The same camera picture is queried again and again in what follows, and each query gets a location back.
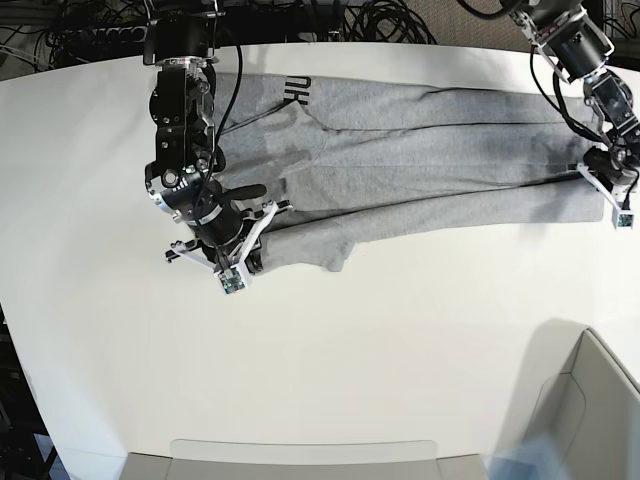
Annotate grey box right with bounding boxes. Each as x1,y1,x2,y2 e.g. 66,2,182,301
518,329,639,479

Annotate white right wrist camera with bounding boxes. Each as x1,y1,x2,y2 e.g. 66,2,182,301
215,264,251,295

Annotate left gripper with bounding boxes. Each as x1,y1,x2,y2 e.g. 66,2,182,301
573,146,639,213

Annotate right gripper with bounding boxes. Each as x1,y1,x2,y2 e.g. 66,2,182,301
165,184,293,275

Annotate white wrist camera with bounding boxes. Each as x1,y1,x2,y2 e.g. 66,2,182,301
215,264,251,295
612,208,635,230

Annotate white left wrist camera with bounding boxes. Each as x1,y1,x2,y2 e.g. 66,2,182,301
612,208,635,230

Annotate grey T-shirt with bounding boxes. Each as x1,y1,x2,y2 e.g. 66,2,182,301
215,74,604,272

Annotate coiled black cables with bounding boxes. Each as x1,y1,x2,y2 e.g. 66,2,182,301
329,0,441,46

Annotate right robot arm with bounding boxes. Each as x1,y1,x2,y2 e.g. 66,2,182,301
143,1,290,281

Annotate grey box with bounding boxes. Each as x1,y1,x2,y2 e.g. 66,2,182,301
120,439,489,479
518,329,639,479

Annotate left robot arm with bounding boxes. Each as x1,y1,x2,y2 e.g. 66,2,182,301
501,1,639,227

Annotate grey box bottom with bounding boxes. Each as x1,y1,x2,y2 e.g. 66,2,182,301
120,439,489,479

